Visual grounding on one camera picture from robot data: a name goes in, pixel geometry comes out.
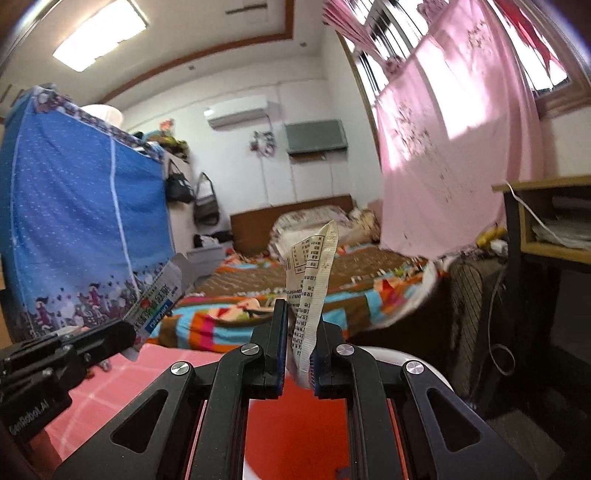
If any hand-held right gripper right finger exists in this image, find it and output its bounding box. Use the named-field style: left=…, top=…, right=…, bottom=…
left=310, top=320, right=546, bottom=480

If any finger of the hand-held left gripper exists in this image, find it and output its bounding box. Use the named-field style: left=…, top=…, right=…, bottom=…
left=60, top=320, right=138, bottom=370

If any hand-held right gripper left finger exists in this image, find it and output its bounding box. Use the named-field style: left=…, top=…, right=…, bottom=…
left=53, top=299, right=289, bottom=480

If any white and blue carton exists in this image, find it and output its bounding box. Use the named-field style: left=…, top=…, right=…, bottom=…
left=122, top=253, right=200, bottom=361

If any orange bucket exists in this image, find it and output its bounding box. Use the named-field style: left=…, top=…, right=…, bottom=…
left=182, top=345, right=458, bottom=480

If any white printed packet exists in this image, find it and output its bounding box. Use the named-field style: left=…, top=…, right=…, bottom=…
left=284, top=220, right=340, bottom=386

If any pink checked cloth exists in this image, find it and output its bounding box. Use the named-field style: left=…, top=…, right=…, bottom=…
left=44, top=344, right=259, bottom=480

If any colourful brown bed blanket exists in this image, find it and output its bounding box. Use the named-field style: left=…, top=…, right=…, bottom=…
left=141, top=242, right=451, bottom=354

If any grey nightstand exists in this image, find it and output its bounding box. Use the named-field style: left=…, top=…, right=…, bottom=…
left=187, top=242, right=232, bottom=282

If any wooden headboard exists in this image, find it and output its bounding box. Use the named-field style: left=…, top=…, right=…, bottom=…
left=230, top=194, right=354, bottom=254

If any black cloth bundle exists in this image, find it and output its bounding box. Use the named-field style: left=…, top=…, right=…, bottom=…
left=193, top=230, right=234, bottom=250

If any blue dotted bed curtain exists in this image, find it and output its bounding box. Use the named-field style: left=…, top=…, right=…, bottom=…
left=0, top=85, right=178, bottom=342

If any folded floral bedding pile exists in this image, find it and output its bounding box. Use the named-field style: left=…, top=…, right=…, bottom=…
left=268, top=205, right=382, bottom=259

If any grey tote bag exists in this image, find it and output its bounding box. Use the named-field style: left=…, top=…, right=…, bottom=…
left=193, top=172, right=220, bottom=226

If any black hanging bag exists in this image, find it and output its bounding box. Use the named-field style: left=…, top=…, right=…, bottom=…
left=165, top=159, right=195, bottom=204

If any black floor fan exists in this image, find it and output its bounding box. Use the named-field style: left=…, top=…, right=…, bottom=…
left=448, top=256, right=513, bottom=398

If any colourful decorations pile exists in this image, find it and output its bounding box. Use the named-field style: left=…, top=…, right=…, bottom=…
left=134, top=119, right=190, bottom=160

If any white round lamp shade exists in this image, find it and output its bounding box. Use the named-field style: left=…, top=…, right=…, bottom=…
left=81, top=104, right=124, bottom=127

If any white air conditioner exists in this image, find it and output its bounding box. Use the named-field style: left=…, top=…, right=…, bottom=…
left=204, top=95, right=270, bottom=130

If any pink floral hanging sheet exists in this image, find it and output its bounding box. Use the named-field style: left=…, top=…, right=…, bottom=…
left=372, top=0, right=546, bottom=259

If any wooden desk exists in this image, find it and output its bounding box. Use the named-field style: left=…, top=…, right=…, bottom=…
left=492, top=173, right=591, bottom=416

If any wooden desk shelf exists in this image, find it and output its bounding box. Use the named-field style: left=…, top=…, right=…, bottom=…
left=505, top=180, right=591, bottom=252

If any stack of papers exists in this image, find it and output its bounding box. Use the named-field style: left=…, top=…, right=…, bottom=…
left=531, top=217, right=591, bottom=246

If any ceiling light panel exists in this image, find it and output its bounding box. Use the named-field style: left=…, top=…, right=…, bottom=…
left=52, top=0, right=149, bottom=72

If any barred window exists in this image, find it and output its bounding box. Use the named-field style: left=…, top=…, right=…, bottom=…
left=342, top=0, right=591, bottom=97

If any pink curtain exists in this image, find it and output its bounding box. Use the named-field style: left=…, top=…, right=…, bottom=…
left=323, top=0, right=416, bottom=70

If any red curtain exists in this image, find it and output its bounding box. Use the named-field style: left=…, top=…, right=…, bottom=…
left=499, top=0, right=591, bottom=93

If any wall socket with chargers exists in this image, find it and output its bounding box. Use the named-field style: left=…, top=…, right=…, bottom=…
left=249, top=130, right=275, bottom=158

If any grey-green covered wall television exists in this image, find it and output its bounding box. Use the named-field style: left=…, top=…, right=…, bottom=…
left=284, top=119, right=348, bottom=162

